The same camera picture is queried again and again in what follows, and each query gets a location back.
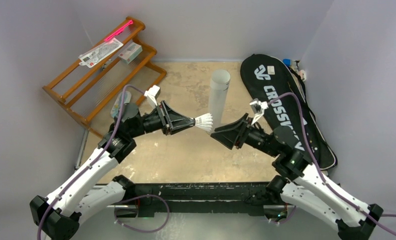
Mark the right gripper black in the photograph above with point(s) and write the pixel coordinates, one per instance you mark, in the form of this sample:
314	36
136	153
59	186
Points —
242	131

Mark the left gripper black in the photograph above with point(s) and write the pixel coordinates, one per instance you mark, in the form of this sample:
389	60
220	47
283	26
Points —
175	121

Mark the white shuttlecock tube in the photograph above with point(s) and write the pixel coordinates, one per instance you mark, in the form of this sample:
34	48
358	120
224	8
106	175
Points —
219	85

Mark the black CROSSWAY racket bag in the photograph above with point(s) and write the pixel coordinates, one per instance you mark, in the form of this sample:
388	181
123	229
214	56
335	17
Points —
266	77

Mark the black SPORT racket bag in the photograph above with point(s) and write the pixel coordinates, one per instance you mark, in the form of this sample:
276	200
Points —
326	157

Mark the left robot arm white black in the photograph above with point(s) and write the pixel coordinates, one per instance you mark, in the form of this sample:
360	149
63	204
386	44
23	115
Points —
60	213

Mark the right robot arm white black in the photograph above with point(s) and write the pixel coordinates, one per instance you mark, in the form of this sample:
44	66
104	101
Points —
299	182

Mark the light blue blister pack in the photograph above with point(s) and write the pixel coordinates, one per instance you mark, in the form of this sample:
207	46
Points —
122	98

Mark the wooden rack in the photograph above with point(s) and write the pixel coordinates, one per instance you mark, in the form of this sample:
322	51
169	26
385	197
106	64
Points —
87	94

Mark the small teal white box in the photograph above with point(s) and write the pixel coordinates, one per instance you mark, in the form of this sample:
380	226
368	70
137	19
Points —
130	53

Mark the blue white small object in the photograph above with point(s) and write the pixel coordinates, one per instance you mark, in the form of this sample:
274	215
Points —
289	62

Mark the flat packaged item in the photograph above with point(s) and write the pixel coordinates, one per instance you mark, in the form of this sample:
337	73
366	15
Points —
100	52

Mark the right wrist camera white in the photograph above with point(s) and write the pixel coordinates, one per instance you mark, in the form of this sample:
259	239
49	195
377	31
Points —
258	107

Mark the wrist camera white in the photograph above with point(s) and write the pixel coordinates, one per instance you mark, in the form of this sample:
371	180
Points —
258	107
152	94

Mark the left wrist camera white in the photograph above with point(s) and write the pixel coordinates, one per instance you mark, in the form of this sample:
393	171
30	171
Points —
152	94

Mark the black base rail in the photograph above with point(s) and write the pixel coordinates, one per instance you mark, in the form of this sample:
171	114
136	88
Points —
252	198

